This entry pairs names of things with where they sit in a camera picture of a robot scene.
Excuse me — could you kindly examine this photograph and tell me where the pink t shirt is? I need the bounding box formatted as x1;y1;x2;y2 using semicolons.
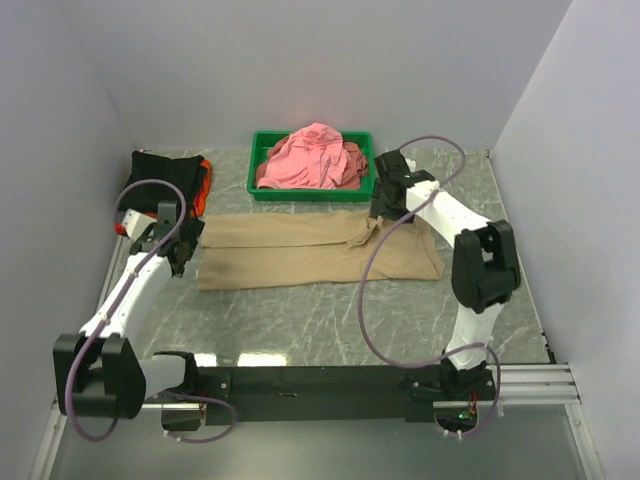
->
255;123;349;190

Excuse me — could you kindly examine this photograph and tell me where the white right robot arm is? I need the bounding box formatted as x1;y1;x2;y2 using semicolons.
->
370;150;521;399

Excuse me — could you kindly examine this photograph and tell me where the dusty rose t shirt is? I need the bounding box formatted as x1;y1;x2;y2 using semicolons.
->
267;137;370;191

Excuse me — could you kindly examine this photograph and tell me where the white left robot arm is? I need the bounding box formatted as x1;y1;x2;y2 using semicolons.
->
53;201;204;419

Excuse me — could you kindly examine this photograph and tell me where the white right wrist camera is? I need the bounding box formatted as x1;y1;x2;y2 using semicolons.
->
405;158;417;172

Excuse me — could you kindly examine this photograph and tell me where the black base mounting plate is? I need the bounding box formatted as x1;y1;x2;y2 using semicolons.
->
197;365;496;423

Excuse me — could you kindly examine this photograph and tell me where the orange folded t shirt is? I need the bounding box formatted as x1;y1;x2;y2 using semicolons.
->
191;156;213;217

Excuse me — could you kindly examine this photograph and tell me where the beige t shirt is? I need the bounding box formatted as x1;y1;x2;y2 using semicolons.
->
197;210;445;291

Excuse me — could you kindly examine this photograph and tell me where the green plastic bin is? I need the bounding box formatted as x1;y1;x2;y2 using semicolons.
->
246;130;376;203

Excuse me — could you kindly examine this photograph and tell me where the black folded t shirt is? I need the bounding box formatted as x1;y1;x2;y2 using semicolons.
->
118;151;201;217

